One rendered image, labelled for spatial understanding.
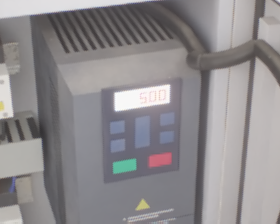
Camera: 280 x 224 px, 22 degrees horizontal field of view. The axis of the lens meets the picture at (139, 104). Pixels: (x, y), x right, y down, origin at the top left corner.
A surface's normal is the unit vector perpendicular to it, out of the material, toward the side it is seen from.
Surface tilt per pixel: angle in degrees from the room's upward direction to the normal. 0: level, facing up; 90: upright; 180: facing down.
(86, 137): 90
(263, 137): 90
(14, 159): 90
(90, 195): 90
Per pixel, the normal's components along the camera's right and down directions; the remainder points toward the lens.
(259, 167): 0.32, 0.48
